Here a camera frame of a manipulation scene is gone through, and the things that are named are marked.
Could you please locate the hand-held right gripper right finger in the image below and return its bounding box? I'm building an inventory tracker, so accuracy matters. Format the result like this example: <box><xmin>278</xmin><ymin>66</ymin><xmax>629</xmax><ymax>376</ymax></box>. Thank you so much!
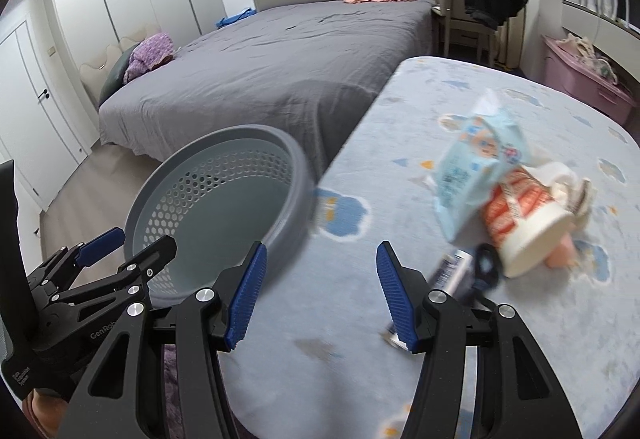
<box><xmin>376</xmin><ymin>241</ymin><xmax>586</xmax><ymax>439</ymax></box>

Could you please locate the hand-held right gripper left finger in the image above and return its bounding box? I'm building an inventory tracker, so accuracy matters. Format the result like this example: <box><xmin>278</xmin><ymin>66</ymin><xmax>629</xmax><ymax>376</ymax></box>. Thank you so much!
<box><xmin>59</xmin><ymin>241</ymin><xmax>268</xmax><ymax>439</ymax></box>

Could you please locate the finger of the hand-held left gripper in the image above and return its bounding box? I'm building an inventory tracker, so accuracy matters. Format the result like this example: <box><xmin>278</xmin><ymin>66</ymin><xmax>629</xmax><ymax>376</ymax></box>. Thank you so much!
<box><xmin>50</xmin><ymin>235</ymin><xmax>178</xmax><ymax>309</ymax></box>
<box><xmin>27</xmin><ymin>227</ymin><xmax>126</xmax><ymax>294</ymax></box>

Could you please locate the grey perforated plastic basket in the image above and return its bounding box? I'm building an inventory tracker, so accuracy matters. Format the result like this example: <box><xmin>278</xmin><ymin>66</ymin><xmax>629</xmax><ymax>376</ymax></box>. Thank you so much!
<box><xmin>122</xmin><ymin>125</ymin><xmax>318</xmax><ymax>310</ymax></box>

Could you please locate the black ring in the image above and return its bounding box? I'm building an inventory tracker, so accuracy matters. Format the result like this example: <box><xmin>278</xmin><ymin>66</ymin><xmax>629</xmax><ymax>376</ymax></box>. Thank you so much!
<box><xmin>470</xmin><ymin>244</ymin><xmax>504</xmax><ymax>293</ymax></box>

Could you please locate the light blue patterned cloth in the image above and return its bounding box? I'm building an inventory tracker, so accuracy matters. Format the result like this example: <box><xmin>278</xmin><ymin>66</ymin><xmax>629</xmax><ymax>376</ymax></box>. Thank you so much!
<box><xmin>432</xmin><ymin>89</ymin><xmax>526</xmax><ymax>242</ymax></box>

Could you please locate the orange instant noodle cup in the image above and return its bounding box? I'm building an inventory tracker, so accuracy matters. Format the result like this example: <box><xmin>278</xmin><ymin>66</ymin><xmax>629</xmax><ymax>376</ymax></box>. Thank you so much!
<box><xmin>482</xmin><ymin>166</ymin><xmax>576</xmax><ymax>279</ymax></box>

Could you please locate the cream fluffy sock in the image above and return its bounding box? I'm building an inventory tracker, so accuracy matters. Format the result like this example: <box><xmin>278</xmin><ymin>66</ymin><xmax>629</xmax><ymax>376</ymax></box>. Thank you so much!
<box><xmin>565</xmin><ymin>178</ymin><xmax>596</xmax><ymax>223</ymax></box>

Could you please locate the person's left hand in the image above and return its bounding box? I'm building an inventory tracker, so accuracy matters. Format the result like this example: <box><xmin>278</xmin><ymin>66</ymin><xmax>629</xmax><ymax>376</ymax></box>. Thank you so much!
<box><xmin>25</xmin><ymin>391</ymin><xmax>67</xmax><ymax>438</ymax></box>

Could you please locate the purple fuzzy fabric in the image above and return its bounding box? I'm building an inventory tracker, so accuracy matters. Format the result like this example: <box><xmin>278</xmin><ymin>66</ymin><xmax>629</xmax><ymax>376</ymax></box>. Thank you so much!
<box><xmin>159</xmin><ymin>343</ymin><xmax>189</xmax><ymax>439</ymax></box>

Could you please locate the white door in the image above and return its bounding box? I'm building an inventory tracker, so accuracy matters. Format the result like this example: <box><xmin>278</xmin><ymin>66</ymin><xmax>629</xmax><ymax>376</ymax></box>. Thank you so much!
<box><xmin>0</xmin><ymin>14</ymin><xmax>101</xmax><ymax>214</ymax></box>

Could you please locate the light blue printed blanket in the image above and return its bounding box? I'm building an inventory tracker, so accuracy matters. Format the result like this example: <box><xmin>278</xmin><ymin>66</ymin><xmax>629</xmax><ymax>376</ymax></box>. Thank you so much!
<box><xmin>215</xmin><ymin>55</ymin><xmax>640</xmax><ymax>439</ymax></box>

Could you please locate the dark green pillow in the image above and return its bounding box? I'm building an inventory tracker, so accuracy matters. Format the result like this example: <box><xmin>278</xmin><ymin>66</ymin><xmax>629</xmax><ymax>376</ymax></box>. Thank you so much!
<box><xmin>98</xmin><ymin>44</ymin><xmax>137</xmax><ymax>107</ymax></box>

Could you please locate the small pink object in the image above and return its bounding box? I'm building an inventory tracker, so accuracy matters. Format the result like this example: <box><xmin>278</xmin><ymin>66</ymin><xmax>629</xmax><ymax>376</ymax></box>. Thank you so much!
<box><xmin>545</xmin><ymin>234</ymin><xmax>584</xmax><ymax>270</ymax></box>

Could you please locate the cream scalloped cushion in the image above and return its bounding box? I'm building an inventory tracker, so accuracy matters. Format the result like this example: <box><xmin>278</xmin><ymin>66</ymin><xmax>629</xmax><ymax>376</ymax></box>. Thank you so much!
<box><xmin>80</xmin><ymin>24</ymin><xmax>161</xmax><ymax>106</ymax></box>

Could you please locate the purple knitted cloth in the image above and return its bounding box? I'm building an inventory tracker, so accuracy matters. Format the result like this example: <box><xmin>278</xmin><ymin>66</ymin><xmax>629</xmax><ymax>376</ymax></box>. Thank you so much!
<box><xmin>122</xmin><ymin>33</ymin><xmax>175</xmax><ymax>84</ymax></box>

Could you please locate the white tissue paper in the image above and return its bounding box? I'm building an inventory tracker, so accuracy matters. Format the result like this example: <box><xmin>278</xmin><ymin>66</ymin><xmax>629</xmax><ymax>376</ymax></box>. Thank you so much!
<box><xmin>532</xmin><ymin>159</ymin><xmax>576</xmax><ymax>200</ymax></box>

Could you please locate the bed with grey sheet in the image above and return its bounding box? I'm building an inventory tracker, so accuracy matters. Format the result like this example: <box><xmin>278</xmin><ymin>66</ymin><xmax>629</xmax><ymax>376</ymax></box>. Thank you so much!
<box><xmin>97</xmin><ymin>0</ymin><xmax>436</xmax><ymax>170</ymax></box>

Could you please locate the pink storage box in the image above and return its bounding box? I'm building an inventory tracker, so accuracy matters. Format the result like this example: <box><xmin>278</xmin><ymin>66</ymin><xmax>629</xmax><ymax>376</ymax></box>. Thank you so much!
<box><xmin>542</xmin><ymin>35</ymin><xmax>639</xmax><ymax>126</ymax></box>

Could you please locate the pile of light clothes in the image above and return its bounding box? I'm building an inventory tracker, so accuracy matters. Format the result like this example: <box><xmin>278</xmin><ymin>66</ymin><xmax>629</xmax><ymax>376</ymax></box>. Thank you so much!
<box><xmin>562</xmin><ymin>33</ymin><xmax>622</xmax><ymax>82</ymax></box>

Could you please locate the white window ledge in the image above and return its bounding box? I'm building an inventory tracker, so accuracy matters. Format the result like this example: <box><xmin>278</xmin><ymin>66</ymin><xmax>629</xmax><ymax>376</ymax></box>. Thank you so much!
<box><xmin>562</xmin><ymin>1</ymin><xmax>640</xmax><ymax>87</ymax></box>

